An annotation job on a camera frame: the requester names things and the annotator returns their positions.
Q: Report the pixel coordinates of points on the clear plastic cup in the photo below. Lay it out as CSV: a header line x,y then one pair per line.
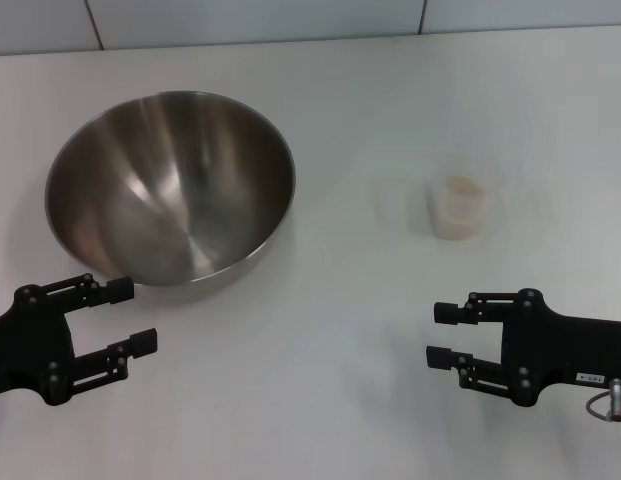
x,y
457,212

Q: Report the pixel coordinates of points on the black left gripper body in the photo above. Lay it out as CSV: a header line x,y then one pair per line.
x,y
30,345

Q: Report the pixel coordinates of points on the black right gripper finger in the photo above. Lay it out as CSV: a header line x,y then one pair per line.
x,y
447,312
440,357

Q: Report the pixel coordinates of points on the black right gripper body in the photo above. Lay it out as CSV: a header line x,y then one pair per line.
x,y
545,350

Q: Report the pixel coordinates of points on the stainless steel mixing bowl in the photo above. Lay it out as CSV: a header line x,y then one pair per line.
x,y
170,190

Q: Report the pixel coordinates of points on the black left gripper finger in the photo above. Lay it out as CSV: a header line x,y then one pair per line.
x,y
117,291
142,342

